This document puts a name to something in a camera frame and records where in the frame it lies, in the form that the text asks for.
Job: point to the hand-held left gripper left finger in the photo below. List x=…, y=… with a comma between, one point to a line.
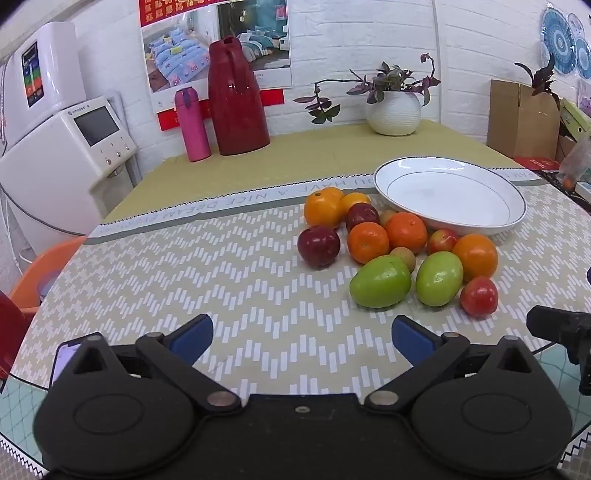
x=191, y=339

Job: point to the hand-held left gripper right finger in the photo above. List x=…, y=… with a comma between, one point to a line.
x=411, y=339

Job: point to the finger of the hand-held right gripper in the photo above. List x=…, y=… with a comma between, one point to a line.
x=549, y=323

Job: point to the green mango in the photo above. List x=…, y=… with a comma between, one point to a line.
x=380, y=281
x=438, y=278

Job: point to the red apples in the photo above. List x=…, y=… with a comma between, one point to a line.
x=479, y=295

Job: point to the kiwi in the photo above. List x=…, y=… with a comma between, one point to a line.
x=405, y=257

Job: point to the large deep orange orange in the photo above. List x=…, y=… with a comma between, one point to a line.
x=475, y=256

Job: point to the small red tomato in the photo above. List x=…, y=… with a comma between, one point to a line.
x=442, y=240

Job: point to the deep orange tangerine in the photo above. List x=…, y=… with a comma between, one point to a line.
x=406, y=232
x=368, y=241

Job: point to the red apple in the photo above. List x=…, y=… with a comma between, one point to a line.
x=318, y=246

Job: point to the dark red plum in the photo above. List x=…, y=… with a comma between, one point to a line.
x=362, y=217

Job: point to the white plate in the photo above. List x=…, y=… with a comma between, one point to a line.
x=448, y=194

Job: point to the large yellow-orange orange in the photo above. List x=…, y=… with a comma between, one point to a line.
x=323, y=211

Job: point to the teal grid tablecloth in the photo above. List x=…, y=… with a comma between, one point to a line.
x=561, y=383

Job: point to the chevron patterned tablecloth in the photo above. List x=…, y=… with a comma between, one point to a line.
x=231, y=286

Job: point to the smartphone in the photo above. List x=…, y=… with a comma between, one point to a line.
x=67, y=357

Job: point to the red envelope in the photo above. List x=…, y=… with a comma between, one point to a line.
x=538, y=163

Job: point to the clear plastic bag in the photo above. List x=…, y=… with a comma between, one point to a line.
x=577, y=161

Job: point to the orange plastic chair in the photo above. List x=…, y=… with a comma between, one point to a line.
x=41, y=267

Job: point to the dark red object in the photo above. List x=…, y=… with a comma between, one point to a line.
x=11, y=332

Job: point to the green box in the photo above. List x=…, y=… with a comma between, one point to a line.
x=575, y=121

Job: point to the pink bottle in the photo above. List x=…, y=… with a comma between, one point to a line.
x=194, y=134

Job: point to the cardboard box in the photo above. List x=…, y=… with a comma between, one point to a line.
x=517, y=120

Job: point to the white machine with screen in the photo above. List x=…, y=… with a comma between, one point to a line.
x=46, y=175

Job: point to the purple plant in white pot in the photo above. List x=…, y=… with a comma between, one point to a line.
x=392, y=113

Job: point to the red thermos jug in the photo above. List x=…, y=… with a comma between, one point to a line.
x=235, y=115

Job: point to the dark purple plant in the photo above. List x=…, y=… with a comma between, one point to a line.
x=542, y=76

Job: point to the medium blue paper fan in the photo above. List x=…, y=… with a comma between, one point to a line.
x=584, y=57

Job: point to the small blue paper fan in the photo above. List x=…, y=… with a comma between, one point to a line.
x=577, y=25

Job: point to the white water purifier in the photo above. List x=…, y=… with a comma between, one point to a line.
x=60, y=69

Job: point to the small wall picture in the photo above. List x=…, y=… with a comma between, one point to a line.
x=585, y=99

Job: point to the blue decorative wall plates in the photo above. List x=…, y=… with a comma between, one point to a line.
x=558, y=44

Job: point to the white wall pipe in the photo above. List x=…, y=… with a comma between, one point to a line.
x=437, y=60

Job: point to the wall poster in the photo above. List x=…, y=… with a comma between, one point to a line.
x=184, y=46

